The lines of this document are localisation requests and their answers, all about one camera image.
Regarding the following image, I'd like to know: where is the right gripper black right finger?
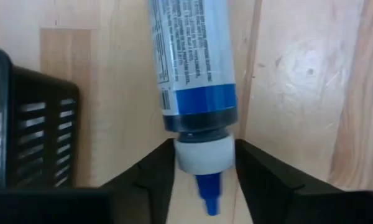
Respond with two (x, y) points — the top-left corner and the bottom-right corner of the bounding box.
(235, 139), (346, 224)

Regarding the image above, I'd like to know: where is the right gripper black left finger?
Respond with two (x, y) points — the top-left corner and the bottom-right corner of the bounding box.
(101, 139), (176, 224)

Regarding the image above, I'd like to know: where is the blue food colouring bottle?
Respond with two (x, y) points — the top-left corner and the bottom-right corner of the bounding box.
(147, 0), (239, 217)

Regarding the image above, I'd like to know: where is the black slotted plastic basket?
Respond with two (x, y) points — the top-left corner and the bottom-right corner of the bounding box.
(0, 45), (81, 190)

